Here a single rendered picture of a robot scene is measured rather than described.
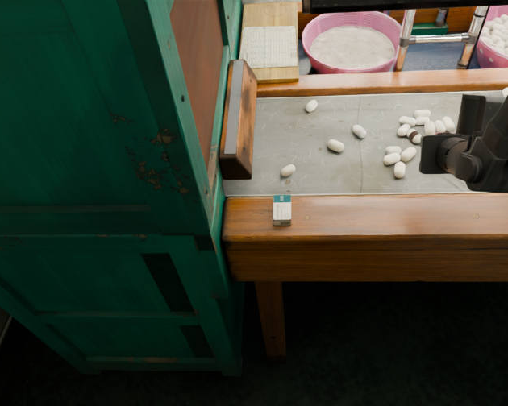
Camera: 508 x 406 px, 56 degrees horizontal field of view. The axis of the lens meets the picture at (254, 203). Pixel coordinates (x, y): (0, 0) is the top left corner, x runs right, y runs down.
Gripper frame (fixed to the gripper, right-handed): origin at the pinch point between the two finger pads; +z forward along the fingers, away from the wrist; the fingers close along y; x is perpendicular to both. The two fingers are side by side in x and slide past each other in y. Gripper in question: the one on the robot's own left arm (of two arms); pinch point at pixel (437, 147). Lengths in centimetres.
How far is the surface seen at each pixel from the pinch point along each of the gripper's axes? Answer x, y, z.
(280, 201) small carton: 9.7, 29.1, -0.7
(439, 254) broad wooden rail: 20.6, -1.4, -0.8
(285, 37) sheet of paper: -24, 28, 41
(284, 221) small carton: 12.7, 28.4, -3.6
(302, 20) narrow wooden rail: -30, 23, 54
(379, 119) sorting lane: -3.6, 6.7, 22.5
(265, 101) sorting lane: -8.3, 33.0, 27.9
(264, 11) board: -32, 34, 51
